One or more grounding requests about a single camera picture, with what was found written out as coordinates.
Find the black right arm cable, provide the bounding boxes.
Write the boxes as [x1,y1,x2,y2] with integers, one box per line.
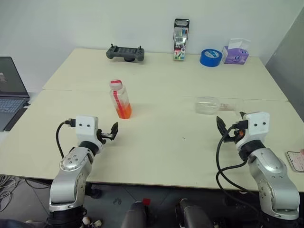
[215,120,265,215]

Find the purple tissue box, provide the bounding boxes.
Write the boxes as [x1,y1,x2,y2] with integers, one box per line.
[221,38,251,65]

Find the clear plastic cup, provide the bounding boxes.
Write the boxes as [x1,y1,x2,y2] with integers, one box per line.
[194,95,245,117]

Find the blue tape roll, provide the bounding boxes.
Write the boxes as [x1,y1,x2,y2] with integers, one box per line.
[199,48,223,68]

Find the grey floor cables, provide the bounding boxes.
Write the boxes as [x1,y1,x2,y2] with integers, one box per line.
[0,174,49,212]

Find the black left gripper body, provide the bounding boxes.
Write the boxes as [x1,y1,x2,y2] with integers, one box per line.
[96,129,113,144]

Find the white pink-edged card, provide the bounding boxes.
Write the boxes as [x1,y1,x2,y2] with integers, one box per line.
[285,148,304,173]

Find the grey laptop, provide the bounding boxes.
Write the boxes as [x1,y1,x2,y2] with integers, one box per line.
[0,56,31,132]

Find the white shoes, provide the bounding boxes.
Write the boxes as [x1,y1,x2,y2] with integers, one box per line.
[82,215,103,228]

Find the bottle with orange liquid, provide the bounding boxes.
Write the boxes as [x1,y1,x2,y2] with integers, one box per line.
[109,79,133,120]

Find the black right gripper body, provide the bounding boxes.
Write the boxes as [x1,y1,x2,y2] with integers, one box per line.
[223,121,248,143]

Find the marker pen pack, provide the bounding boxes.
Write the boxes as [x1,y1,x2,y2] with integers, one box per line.
[172,18,190,61]

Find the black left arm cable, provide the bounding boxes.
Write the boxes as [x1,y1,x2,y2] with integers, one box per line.
[56,117,76,159]

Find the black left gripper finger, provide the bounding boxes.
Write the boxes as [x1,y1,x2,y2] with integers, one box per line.
[109,122,119,141]

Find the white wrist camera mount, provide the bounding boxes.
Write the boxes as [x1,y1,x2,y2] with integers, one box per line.
[75,115,105,146]
[236,111,271,150]

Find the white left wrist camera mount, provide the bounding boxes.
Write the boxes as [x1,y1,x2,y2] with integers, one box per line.
[75,115,105,146]

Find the dark rounded shape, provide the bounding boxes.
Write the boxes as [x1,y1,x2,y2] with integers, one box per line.
[120,201,150,228]
[175,198,215,228]

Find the pink bottle cap red tape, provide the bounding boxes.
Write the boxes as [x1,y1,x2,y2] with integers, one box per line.
[109,79,124,91]

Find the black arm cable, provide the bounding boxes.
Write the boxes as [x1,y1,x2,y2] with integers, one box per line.
[56,117,76,159]
[215,120,265,215]

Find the grey handheld remote controller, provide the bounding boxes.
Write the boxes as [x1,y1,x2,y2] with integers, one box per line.
[105,43,146,63]

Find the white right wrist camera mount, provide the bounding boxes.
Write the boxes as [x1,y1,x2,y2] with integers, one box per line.
[236,111,271,150]

